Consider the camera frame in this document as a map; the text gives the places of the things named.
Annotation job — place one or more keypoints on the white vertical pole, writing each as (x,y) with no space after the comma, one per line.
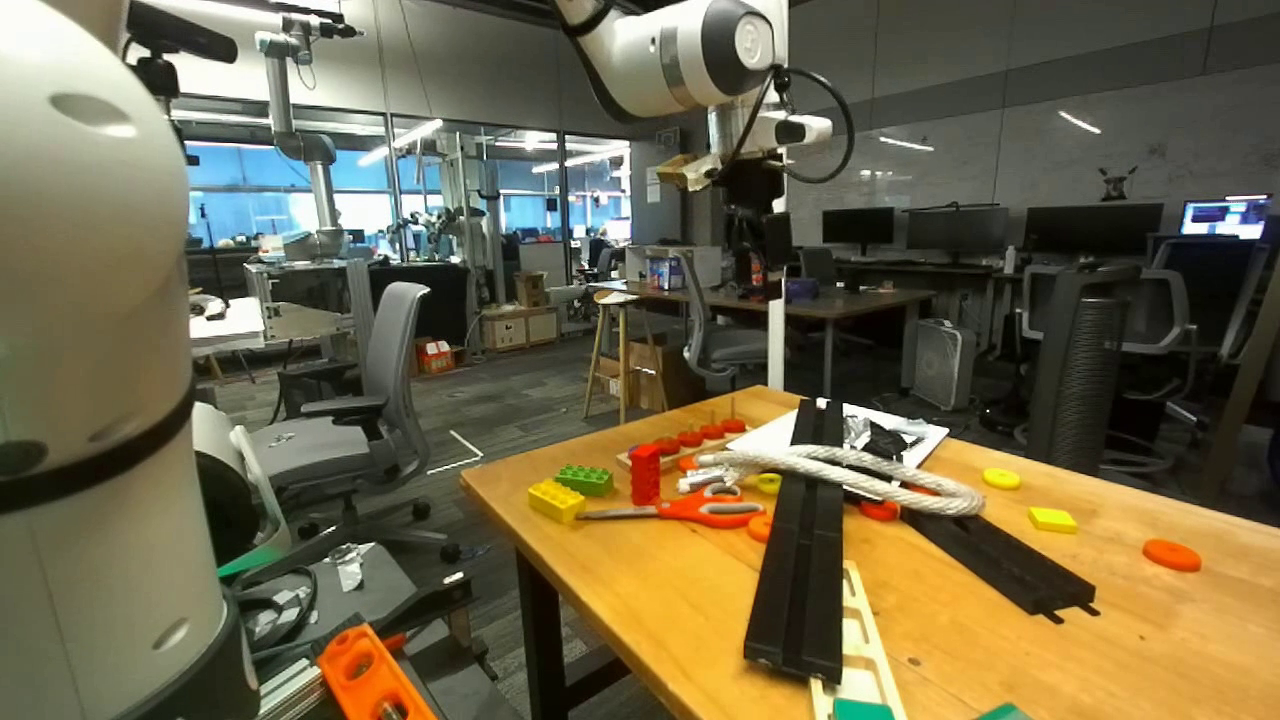
(776,346)

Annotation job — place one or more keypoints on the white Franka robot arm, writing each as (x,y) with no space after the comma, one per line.
(95,335)

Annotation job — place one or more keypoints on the orange wooden disc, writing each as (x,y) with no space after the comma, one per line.
(685,437)
(691,464)
(1172,553)
(731,426)
(878,509)
(761,526)
(710,432)
(665,445)

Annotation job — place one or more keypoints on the green toy brick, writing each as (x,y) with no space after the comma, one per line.
(587,477)

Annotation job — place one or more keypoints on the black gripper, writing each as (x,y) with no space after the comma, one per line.
(755,184)

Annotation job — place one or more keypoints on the dark computer monitor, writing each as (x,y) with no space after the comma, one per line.
(958,228)
(857,227)
(1095,228)

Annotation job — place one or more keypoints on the small red floor box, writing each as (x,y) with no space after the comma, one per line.
(436,359)

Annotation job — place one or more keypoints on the cardboard box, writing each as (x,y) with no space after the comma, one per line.
(523,325)

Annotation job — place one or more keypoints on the grey background robot arm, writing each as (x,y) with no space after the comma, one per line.
(281,80)

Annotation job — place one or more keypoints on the long black track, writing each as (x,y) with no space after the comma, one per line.
(803,587)

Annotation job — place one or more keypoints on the short black track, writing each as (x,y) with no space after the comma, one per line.
(1000,560)

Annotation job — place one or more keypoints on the yellow wooden disc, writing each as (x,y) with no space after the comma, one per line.
(1053,518)
(1000,477)
(761,481)

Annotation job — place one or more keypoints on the black camera on stand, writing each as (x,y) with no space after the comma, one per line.
(182,30)

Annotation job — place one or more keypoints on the lit computer monitor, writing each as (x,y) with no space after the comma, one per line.
(1227,217)

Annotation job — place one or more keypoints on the orange plastic tool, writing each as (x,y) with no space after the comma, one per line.
(364,672)

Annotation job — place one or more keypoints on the yellow toy brick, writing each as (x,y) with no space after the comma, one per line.
(557,501)

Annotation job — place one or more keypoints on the wooden stool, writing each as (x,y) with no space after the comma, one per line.
(617,353)

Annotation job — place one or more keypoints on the tan wrist camera mount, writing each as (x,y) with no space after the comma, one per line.
(691,173)

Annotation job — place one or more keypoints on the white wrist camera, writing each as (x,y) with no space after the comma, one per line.
(803,131)

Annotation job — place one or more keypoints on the teal wooden block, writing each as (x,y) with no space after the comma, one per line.
(860,710)
(1000,713)

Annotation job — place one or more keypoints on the wooden rack with rods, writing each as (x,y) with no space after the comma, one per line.
(683,459)

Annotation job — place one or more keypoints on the red toy block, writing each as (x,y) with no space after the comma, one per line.
(646,477)

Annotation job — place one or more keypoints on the wooden desk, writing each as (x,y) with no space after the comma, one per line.
(853,304)

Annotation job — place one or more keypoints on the grey mesh office chair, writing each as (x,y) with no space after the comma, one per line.
(387,346)

